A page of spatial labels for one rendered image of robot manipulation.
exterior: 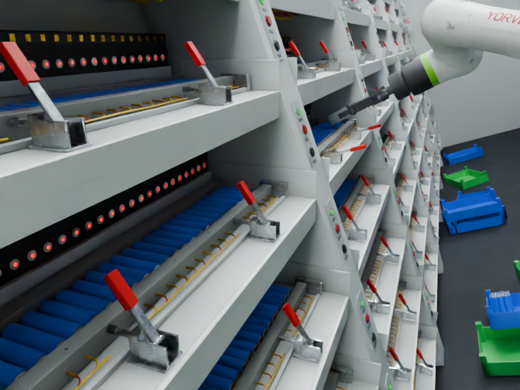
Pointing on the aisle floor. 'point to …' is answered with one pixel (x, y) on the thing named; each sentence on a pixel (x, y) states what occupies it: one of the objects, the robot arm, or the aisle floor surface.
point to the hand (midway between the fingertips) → (340, 115)
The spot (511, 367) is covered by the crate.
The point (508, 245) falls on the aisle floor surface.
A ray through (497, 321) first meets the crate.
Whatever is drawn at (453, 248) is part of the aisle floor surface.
